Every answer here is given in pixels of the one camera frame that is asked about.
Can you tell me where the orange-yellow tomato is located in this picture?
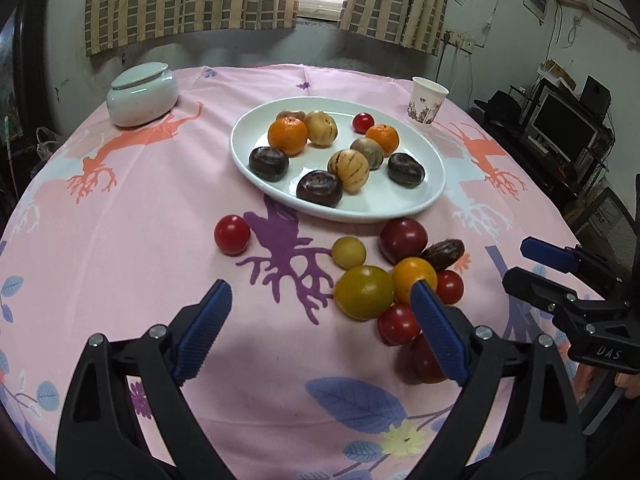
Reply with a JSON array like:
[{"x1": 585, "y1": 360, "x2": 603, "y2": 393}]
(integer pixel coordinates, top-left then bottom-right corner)
[{"x1": 391, "y1": 256, "x2": 438, "y2": 306}]

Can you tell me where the pink printed tablecloth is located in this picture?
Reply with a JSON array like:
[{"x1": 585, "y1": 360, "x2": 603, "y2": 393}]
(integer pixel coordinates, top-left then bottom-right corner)
[{"x1": 0, "y1": 62, "x2": 621, "y2": 480}]

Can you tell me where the yellow-green tomato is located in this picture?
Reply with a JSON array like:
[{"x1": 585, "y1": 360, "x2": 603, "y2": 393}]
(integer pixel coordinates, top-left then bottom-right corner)
[{"x1": 333, "y1": 265, "x2": 396, "y2": 321}]

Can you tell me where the white ceramic plate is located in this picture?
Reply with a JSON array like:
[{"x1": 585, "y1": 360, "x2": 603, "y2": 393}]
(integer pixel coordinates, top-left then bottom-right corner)
[{"x1": 229, "y1": 96, "x2": 447, "y2": 224}]

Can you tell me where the black computer monitor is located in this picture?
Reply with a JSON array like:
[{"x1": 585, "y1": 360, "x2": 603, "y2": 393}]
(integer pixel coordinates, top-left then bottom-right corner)
[{"x1": 527, "y1": 90, "x2": 601, "y2": 166}]

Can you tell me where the clear plastic bag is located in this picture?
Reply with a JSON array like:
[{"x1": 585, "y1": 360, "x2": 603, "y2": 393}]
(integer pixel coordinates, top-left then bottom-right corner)
[{"x1": 34, "y1": 127, "x2": 66, "y2": 161}]

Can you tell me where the small yellow round fruit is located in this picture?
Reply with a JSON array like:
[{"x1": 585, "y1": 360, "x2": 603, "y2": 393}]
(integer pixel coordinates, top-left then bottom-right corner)
[{"x1": 331, "y1": 236, "x2": 367, "y2": 269}]

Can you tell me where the dark wooden cabinet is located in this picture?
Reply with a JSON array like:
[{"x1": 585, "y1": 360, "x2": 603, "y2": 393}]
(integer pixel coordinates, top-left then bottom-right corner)
[{"x1": 0, "y1": 0, "x2": 56, "y2": 171}]

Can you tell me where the black hat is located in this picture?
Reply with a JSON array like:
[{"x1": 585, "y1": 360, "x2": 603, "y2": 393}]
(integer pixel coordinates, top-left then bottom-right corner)
[{"x1": 474, "y1": 89, "x2": 526, "y2": 128}]

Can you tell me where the white ceramic lidded jar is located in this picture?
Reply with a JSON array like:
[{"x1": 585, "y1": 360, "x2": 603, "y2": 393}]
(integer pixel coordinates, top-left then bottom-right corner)
[{"x1": 106, "y1": 61, "x2": 180, "y2": 127}]

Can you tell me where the white wall socket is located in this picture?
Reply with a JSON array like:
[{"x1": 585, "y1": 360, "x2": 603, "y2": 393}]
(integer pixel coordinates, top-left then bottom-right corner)
[{"x1": 442, "y1": 30, "x2": 476, "y2": 53}]

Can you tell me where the dark purple round fruit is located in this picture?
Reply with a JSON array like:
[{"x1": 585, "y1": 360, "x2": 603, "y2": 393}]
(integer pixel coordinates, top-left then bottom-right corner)
[
  {"x1": 249, "y1": 146, "x2": 291, "y2": 181},
  {"x1": 296, "y1": 170, "x2": 345, "y2": 207},
  {"x1": 420, "y1": 238, "x2": 466, "y2": 272},
  {"x1": 387, "y1": 152, "x2": 426, "y2": 187}
]

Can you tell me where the person's right hand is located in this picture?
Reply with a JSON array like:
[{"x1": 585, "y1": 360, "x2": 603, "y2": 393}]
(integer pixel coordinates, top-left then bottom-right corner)
[{"x1": 614, "y1": 374, "x2": 640, "y2": 401}]

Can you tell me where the orange mandarin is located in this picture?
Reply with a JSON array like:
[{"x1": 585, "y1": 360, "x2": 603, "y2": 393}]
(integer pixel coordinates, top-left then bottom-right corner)
[
  {"x1": 365, "y1": 124, "x2": 401, "y2": 157},
  {"x1": 267, "y1": 116, "x2": 309, "y2": 157}
]

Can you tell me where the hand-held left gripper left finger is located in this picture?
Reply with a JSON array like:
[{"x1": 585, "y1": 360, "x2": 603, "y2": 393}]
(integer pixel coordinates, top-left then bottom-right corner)
[{"x1": 55, "y1": 279, "x2": 234, "y2": 480}]

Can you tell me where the cardboard box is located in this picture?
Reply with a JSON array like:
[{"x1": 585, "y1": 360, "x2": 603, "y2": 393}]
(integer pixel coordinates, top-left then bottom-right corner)
[{"x1": 545, "y1": 60, "x2": 578, "y2": 91}]

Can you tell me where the dark red tomato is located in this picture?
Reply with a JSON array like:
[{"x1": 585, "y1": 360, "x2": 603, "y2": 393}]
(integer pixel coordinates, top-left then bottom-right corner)
[
  {"x1": 410, "y1": 332, "x2": 448, "y2": 385},
  {"x1": 379, "y1": 217, "x2": 429, "y2": 264}
]

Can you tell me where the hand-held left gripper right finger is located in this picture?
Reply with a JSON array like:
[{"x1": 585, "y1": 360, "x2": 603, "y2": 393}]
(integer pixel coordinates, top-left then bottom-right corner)
[{"x1": 409, "y1": 280, "x2": 586, "y2": 480}]

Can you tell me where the floral paper cup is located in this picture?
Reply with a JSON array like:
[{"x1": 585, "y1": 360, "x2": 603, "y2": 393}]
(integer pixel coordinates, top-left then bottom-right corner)
[{"x1": 406, "y1": 76, "x2": 450, "y2": 128}]

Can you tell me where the black speaker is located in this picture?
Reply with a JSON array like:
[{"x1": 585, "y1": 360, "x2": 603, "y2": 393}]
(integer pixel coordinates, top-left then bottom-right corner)
[{"x1": 580, "y1": 75, "x2": 612, "y2": 115}]

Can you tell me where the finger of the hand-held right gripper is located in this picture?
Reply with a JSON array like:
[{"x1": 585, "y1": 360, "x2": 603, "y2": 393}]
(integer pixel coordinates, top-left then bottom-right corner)
[
  {"x1": 502, "y1": 266, "x2": 628, "y2": 333},
  {"x1": 520, "y1": 236, "x2": 640, "y2": 301}
]

